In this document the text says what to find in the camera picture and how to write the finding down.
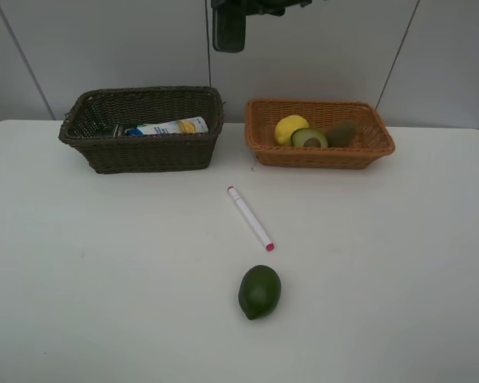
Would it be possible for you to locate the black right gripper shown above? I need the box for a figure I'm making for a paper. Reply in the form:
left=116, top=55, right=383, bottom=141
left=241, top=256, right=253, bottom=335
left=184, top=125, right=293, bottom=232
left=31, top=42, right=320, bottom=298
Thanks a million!
left=211, top=0, right=313, bottom=17

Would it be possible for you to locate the white pink-tipped marker pen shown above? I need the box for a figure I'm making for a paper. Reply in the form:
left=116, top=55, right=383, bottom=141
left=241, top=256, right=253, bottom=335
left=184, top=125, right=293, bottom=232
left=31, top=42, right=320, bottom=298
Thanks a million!
left=227, top=186, right=275, bottom=251

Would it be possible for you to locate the brown kiwi fruit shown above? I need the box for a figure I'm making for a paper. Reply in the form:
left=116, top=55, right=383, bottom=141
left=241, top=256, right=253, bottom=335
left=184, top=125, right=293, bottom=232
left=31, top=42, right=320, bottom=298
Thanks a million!
left=326, top=120, right=358, bottom=148

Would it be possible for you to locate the dark brown wicker basket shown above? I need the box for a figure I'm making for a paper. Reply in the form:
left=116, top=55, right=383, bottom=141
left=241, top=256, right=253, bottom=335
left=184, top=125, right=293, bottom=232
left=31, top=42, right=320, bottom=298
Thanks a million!
left=59, top=86, right=224, bottom=174

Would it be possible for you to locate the white blue shampoo bottle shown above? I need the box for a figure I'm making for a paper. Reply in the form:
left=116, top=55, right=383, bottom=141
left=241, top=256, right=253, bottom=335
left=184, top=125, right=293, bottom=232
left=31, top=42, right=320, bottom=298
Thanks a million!
left=113, top=116, right=208, bottom=136

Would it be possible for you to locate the dark green square bottle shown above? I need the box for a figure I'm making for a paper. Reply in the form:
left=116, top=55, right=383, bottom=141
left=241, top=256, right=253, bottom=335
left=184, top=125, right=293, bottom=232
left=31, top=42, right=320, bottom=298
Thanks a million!
left=91, top=124, right=121, bottom=138

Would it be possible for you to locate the orange wicker basket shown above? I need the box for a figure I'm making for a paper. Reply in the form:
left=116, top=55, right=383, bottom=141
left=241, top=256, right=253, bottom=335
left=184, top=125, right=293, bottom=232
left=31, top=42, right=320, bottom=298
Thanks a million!
left=245, top=98, right=395, bottom=169

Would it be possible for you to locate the halved avocado with pit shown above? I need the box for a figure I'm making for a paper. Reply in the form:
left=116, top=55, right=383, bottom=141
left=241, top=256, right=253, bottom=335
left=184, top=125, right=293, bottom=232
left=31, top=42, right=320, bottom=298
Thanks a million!
left=291, top=128, right=328, bottom=148

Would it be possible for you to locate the dark green lime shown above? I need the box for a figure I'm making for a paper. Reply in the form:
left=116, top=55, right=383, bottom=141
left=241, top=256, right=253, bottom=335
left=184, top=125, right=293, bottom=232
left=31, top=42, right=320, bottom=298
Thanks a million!
left=238, top=265, right=282, bottom=320

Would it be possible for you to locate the yellow lemon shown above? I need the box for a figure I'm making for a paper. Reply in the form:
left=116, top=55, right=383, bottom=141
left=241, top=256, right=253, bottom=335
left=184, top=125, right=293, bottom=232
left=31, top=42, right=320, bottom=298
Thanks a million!
left=274, top=115, right=310, bottom=146

